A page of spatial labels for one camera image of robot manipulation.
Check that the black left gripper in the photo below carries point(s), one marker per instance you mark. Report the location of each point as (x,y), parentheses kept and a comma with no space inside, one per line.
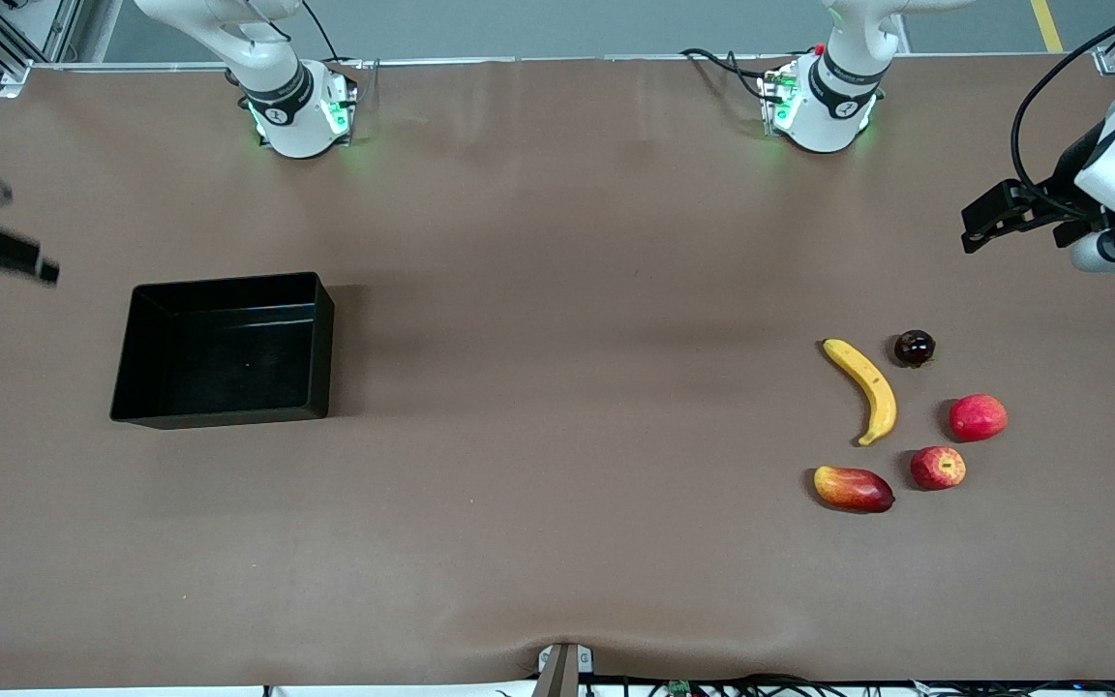
(1067,180)

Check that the yellow banana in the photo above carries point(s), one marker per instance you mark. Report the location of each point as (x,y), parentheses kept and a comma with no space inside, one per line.
(877,392)

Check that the black plastic tray box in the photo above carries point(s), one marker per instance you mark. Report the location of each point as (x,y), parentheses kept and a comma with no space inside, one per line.
(228,368)

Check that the small red yellow apple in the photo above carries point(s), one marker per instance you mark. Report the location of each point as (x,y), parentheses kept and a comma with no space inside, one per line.
(938,468)

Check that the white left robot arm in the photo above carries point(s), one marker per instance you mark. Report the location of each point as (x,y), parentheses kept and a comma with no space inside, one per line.
(833,106)

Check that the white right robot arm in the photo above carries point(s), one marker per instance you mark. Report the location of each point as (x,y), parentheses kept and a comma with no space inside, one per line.
(296,126)

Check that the dark purple plum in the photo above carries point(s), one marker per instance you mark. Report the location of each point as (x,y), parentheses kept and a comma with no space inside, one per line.
(914,348)

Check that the red peach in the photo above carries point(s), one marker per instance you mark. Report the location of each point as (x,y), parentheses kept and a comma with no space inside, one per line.
(979,418)

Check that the red yellow mango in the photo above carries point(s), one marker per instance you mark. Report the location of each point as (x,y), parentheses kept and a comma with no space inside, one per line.
(853,489)

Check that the brown table mat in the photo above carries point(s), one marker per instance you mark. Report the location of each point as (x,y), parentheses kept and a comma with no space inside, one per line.
(519,532)

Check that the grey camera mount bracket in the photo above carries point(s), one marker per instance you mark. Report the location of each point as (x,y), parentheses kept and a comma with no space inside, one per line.
(562,668)

